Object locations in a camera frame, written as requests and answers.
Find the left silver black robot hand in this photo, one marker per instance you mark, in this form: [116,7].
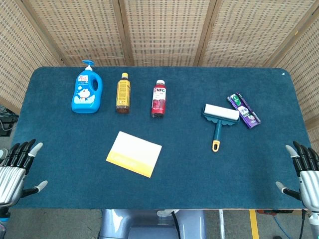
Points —
[11,174]

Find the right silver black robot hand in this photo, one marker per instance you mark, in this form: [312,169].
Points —
[309,183]

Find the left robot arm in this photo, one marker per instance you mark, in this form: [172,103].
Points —
[3,219]

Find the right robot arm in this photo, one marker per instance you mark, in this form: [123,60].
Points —
[313,221]

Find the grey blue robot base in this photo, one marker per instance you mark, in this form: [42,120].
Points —
[152,224]

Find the purple toothpaste box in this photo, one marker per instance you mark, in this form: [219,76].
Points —
[243,109]

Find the teal lint roller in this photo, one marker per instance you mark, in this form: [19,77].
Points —
[220,119]

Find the blue cartoon pump bottle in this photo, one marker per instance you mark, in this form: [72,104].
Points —
[86,92]

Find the yellow and white card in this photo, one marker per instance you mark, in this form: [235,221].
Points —
[134,153]

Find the blue felt table mat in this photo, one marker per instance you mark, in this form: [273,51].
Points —
[174,161]

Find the amber bottle with yellow cap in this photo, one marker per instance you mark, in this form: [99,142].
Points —
[122,94]

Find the red NFC juice bottle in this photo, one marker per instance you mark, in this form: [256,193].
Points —
[158,99]

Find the woven bamboo folding screen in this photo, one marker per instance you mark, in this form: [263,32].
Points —
[159,32]

